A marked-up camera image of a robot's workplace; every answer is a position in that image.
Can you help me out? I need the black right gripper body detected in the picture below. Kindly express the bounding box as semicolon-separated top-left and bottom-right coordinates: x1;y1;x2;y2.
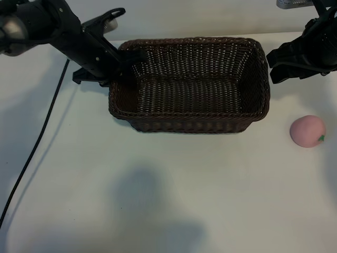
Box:
300;15;337;77

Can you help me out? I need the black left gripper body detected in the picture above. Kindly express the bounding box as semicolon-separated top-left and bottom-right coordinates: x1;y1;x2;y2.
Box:
52;24;125;88

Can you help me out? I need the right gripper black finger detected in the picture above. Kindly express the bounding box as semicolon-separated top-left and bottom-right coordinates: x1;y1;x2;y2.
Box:
269;64;325;85
265;41;309;70

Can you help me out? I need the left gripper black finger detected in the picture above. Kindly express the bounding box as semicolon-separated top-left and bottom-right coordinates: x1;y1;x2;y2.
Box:
121;49;147;64
115;62;137;90

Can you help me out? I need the pink peach with green leaf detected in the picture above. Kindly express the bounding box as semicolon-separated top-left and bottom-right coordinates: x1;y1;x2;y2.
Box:
290;114;327;148

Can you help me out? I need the dark brown wicker basket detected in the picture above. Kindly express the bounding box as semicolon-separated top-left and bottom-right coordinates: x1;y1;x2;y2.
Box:
108;36;271;134

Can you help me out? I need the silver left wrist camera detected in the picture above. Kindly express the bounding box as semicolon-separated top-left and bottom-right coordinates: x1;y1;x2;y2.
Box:
80;14;119;35

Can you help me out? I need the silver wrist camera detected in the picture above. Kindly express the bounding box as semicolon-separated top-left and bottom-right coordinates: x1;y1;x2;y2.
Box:
80;14;119;35
276;0;314;9

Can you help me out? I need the thin black camera cable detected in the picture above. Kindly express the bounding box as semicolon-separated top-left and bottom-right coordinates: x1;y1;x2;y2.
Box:
103;7;126;21

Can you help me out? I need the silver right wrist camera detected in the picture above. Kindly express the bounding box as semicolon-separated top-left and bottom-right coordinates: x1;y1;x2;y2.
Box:
276;0;314;9

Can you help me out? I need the black braided cable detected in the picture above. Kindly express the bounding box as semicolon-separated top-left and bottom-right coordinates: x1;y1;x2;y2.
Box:
0;58;71;226

